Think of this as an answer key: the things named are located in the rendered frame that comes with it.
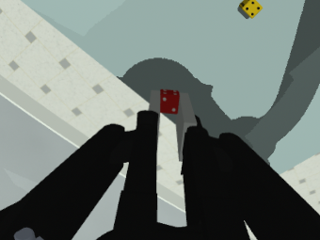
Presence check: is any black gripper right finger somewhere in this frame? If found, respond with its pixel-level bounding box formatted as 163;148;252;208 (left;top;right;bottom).
175;92;320;240

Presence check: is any red die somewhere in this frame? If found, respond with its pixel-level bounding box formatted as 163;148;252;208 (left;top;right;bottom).
160;89;180;114

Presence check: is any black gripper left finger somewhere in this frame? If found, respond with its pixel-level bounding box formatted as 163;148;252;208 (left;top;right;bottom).
0;90;161;240

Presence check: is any yellow die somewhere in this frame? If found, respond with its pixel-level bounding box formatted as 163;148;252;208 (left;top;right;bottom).
239;0;263;19

